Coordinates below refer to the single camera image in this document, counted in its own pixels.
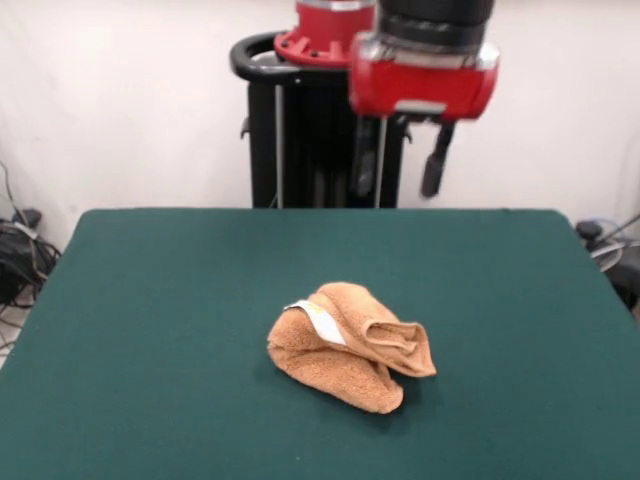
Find orange-brown terry towel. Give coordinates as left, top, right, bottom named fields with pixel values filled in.
left=266, top=282, right=438, bottom=415

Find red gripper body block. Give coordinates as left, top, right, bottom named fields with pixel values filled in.
left=348, top=33, right=502, bottom=122

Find blue grey cables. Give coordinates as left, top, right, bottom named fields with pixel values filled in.
left=584, top=212, right=640, bottom=247

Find dark green table cloth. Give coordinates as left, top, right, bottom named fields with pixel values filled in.
left=0, top=208, right=640, bottom=480

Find black cable tangle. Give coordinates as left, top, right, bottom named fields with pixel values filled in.
left=0, top=159, right=63, bottom=351

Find black robot pedestal with handle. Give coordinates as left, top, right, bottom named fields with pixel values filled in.
left=229, top=30, right=414, bottom=209

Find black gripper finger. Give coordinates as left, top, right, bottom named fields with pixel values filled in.
left=351, top=113, right=377, bottom=199
left=420, top=119, right=457, bottom=199

